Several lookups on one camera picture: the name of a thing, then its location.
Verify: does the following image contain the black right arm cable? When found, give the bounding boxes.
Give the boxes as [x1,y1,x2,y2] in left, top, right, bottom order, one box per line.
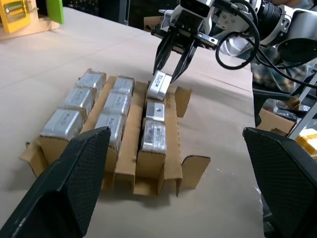
[214,0,261,70]

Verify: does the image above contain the green panel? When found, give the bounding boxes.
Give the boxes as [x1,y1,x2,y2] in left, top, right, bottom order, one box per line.
[47,0,65,24]

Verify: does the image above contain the brown cardboard flap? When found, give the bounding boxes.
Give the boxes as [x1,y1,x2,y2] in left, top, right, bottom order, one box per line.
[143,16,164,33]

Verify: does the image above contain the yellow tape roll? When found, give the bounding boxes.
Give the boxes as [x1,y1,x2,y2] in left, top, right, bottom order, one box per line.
[296,128,317,160]

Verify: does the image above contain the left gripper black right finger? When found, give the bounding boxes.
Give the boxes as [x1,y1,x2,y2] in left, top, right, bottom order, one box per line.
[242,126,317,238]

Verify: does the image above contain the silver aluminium frame bar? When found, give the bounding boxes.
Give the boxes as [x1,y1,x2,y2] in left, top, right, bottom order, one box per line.
[288,84,317,139]

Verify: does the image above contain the open brown cardboard carton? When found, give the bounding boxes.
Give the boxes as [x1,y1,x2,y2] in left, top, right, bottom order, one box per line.
[257,108,298,136]

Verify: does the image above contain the yellow object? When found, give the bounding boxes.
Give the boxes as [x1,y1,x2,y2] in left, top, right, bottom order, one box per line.
[0,0,32,34]

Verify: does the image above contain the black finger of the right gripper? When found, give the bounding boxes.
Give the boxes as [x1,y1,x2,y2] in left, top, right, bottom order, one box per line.
[171,39,199,83]
[153,36,178,76]

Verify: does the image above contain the person in plaid shirt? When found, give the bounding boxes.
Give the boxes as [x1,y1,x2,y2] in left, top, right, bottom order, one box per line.
[250,46,317,97]

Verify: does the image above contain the brown cardboard divider tray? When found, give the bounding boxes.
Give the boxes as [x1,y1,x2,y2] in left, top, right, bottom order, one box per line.
[18,70,211,198]

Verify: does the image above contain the tan wooden stand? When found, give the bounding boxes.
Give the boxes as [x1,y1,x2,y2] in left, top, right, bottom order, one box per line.
[0,6,60,40]

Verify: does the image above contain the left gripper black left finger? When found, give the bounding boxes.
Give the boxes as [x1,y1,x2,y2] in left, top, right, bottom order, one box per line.
[0,125,111,238]

